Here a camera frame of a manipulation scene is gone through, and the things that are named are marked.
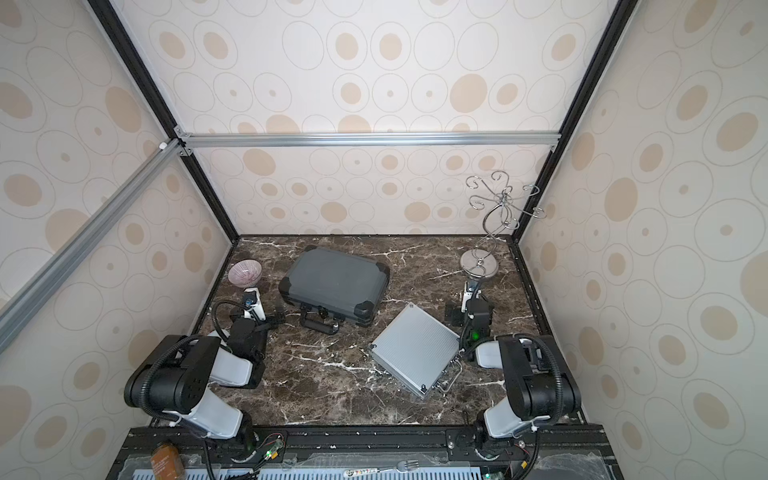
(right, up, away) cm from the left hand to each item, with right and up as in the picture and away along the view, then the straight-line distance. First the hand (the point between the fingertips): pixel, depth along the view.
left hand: (269, 294), depth 89 cm
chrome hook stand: (+70, +10, +20) cm, 74 cm away
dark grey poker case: (+18, +2, +5) cm, 19 cm away
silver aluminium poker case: (+44, -16, -5) cm, 47 cm away
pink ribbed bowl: (-15, +6, +17) cm, 24 cm away
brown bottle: (-15, -37, -21) cm, 45 cm away
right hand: (+65, -3, +5) cm, 65 cm away
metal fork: (+39, -39, -19) cm, 58 cm away
